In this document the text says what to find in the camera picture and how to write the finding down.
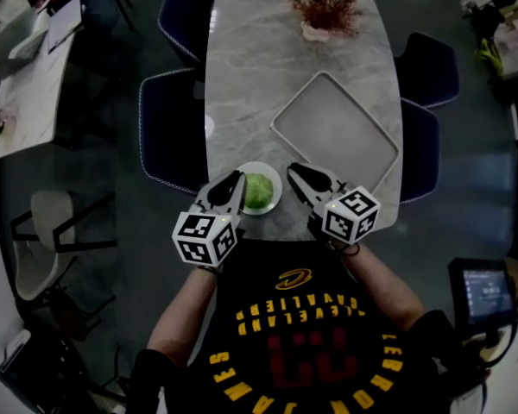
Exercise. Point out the grey marble oval table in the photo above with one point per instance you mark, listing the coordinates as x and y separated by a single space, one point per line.
250 80

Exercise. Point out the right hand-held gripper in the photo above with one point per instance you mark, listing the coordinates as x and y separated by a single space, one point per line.
349 218

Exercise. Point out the white marble side table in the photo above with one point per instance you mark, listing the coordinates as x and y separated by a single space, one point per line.
34 97

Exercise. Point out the yellow green bundle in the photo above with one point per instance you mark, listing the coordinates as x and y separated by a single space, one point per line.
490 56

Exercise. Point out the grey laptop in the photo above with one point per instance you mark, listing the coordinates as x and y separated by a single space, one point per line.
28 41

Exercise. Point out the green cabbage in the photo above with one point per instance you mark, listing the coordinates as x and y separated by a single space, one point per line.
259 192

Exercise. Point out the person's right forearm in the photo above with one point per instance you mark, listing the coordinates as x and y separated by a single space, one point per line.
384 291

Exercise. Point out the black monitor with lit screen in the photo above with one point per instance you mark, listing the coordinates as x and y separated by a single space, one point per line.
485 293

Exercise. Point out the grey chair with black frame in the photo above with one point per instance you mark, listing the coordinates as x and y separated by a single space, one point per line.
52 218

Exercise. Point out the black equipment case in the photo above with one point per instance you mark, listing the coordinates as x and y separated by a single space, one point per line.
56 373

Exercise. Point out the white paper clipboard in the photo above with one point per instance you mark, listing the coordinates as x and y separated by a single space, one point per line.
65 22

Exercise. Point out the white round plate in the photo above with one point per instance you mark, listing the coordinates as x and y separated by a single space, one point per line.
259 167

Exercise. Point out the person's left forearm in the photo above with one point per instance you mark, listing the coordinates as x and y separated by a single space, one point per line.
181 317

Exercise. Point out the grey rectangular tray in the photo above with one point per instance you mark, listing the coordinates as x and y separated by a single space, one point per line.
328 127

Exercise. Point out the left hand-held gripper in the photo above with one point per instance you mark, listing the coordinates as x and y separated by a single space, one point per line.
198 240

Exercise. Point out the dark blue upholstered chair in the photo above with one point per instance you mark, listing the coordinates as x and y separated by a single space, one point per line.
429 71
187 15
421 153
170 132

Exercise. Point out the black bag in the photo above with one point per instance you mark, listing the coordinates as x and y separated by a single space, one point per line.
488 13

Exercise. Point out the person's black printed jersey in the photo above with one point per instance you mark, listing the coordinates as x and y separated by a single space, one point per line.
302 352

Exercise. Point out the dried reddish plant in vase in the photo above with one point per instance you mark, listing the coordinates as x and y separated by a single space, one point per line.
326 2

